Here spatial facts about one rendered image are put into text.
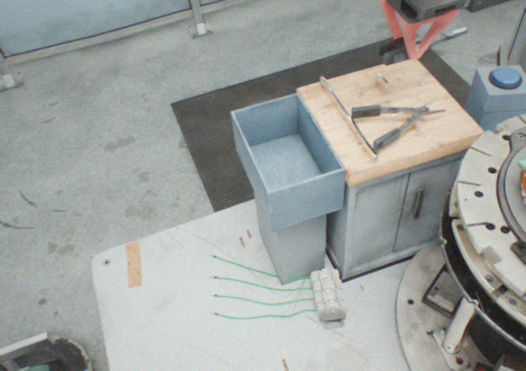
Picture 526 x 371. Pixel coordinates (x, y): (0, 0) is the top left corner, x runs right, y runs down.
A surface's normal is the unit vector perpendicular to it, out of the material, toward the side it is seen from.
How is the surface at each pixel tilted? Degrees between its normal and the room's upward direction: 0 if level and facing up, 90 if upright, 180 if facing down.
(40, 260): 0
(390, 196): 90
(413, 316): 0
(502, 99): 90
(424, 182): 90
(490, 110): 90
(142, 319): 0
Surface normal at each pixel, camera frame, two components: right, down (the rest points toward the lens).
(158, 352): -0.07, -0.66
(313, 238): 0.33, 0.70
